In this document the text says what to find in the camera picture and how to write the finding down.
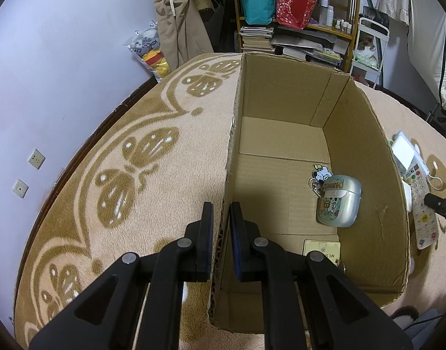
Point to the white wall socket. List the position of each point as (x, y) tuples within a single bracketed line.
[(37, 158), (20, 188)]

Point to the white remote control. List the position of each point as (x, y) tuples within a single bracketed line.
[(423, 222)]

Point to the beige flower print blanket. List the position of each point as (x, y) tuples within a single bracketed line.
[(135, 207)]

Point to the tissue packs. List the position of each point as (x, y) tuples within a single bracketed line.
[(367, 56)]

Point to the red gift bag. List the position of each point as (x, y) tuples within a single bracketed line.
[(294, 5)]

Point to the white storage cart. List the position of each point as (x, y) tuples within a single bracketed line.
[(374, 23)]

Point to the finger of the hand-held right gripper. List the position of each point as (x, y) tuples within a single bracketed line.
[(439, 204)]

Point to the blue denim trousers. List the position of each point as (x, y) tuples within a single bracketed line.
[(423, 335)]

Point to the pile of books and papers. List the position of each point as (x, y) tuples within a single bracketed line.
[(310, 43)]

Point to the brown cardboard box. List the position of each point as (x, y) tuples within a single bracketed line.
[(281, 153)]

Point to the gold rectangular tag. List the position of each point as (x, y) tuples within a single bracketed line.
[(323, 249)]

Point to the tall clear bottle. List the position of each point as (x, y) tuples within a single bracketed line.
[(324, 11)]

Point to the silver sticker earphone case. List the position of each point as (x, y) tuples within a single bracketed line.
[(341, 204)]

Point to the bag of plush toys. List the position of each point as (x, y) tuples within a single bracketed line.
[(150, 43)]

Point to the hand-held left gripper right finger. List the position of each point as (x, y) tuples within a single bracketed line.
[(237, 240)]

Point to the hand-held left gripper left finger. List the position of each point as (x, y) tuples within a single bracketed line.
[(207, 240)]

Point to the white square box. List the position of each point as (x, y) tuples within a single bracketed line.
[(407, 197)]

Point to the stack of brown books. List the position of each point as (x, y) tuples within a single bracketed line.
[(257, 38)]

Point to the wooden bookshelf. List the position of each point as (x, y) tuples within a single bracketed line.
[(237, 11)]

